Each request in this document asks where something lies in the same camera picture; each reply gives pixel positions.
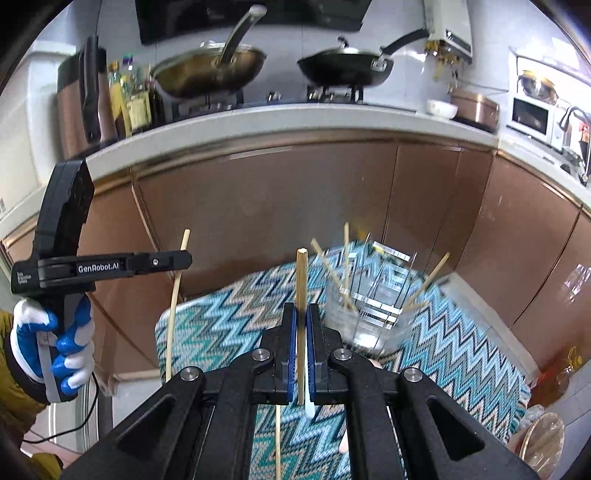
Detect black cable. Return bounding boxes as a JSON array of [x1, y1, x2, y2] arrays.
[[21, 369, 100, 445]]

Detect bamboo chopstick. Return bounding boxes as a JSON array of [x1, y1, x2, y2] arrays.
[[341, 222, 352, 308], [165, 228, 191, 381], [402, 251, 451, 308], [310, 237, 358, 312], [274, 405, 283, 480], [295, 248, 311, 409]]

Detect dark sauce bottle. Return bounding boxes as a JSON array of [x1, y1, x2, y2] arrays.
[[148, 67, 167, 127]]

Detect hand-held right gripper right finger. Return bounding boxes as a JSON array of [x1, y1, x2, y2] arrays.
[[307, 302, 541, 480]]

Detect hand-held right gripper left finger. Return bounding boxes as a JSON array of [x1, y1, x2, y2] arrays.
[[60, 302, 298, 480]]

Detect brown rice cooker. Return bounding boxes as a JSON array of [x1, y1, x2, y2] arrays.
[[450, 88, 500, 132]]

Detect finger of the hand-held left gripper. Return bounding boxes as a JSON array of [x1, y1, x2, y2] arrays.
[[133, 250, 193, 274]]

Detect brown wok with glass lid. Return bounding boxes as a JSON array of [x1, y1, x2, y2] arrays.
[[150, 4, 269, 100]]

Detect yellow label oil bottle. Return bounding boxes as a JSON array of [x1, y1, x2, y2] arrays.
[[124, 65, 153, 134]]

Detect black wok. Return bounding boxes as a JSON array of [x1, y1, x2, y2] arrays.
[[296, 28, 430, 88]]

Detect white water heater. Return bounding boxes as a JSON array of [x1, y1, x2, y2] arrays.
[[422, 0, 474, 58]]

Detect clear plastic bottle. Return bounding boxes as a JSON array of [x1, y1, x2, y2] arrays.
[[107, 60, 132, 139]]

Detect large amber oil bottle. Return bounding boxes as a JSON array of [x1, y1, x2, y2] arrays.
[[531, 346, 587, 409]]

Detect dark kitchen faucet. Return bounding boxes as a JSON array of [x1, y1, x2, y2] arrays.
[[556, 105, 591, 178]]

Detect person's left hand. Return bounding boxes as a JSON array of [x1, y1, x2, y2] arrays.
[[10, 295, 95, 398]]

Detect white bowl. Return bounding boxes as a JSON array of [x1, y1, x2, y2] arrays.
[[427, 99, 459, 121]]

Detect black gas stove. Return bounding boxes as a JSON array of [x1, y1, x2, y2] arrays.
[[171, 85, 416, 123]]

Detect brown appliance with black handle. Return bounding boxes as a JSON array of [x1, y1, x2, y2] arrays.
[[56, 36, 118, 160]]

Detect white microwave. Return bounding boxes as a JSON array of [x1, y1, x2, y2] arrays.
[[507, 95, 566, 148]]

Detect zigzag patterned cloth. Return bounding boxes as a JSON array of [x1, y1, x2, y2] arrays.
[[154, 240, 532, 480]]

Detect person's left forearm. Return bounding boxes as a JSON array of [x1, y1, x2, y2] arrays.
[[0, 310, 51, 430]]

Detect black range hood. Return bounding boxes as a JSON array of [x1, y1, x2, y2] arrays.
[[134, 0, 374, 46]]

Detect trash bin with plastic liner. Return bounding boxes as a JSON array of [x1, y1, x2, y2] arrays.
[[512, 411, 566, 474]]

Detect steel pot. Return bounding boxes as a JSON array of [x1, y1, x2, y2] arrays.
[[517, 69, 559, 103]]

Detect wire utensil holder clear cup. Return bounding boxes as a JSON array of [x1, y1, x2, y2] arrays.
[[324, 237, 421, 363]]

